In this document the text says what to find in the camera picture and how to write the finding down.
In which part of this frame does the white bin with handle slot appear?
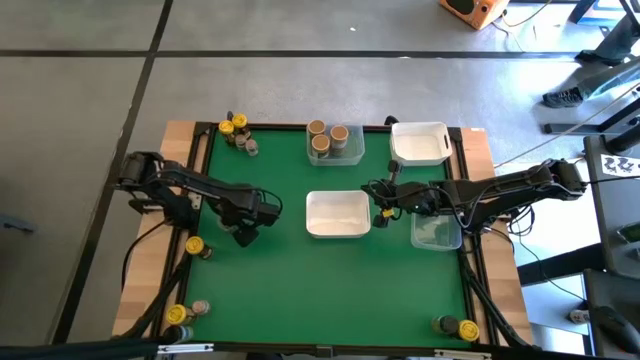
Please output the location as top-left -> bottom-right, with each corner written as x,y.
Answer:
389,121 -> 454,168

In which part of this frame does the black cable conduit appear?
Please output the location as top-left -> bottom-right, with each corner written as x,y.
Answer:
459,249 -> 532,350
119,252 -> 194,341

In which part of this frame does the black horizontal bar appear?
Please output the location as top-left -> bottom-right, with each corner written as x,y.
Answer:
0,337 -> 171,360

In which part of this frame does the dark grey desk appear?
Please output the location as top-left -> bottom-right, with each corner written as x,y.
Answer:
582,133 -> 640,279
582,268 -> 640,360

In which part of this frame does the black stand foot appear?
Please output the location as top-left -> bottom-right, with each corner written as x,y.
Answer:
543,97 -> 640,136

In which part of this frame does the silver metal bracket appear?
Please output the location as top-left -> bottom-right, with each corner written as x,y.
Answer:
157,342 -> 215,355
433,348 -> 492,360

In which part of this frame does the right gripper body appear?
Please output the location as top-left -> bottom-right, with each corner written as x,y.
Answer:
360,159 -> 442,230

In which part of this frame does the white plastic bin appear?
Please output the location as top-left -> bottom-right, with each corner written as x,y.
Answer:
305,189 -> 372,240

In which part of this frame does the orange speaker box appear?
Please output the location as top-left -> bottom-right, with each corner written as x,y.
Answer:
438,0 -> 511,31

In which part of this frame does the black table frame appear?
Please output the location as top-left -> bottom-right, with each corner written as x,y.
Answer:
149,119 -> 536,359

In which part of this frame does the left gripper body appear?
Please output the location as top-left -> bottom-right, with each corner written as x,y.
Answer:
217,188 -> 283,249

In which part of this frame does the black computer mouse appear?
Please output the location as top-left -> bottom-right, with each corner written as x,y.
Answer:
592,304 -> 640,354

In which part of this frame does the white paper with black marks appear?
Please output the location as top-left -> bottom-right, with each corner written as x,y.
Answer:
599,153 -> 640,177

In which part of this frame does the clear plastic bin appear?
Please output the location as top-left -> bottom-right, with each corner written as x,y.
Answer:
410,212 -> 463,252
305,123 -> 366,168

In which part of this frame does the person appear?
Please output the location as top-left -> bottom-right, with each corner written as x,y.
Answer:
542,14 -> 640,109

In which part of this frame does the green table mat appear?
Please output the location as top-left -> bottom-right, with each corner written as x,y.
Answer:
175,124 -> 474,350

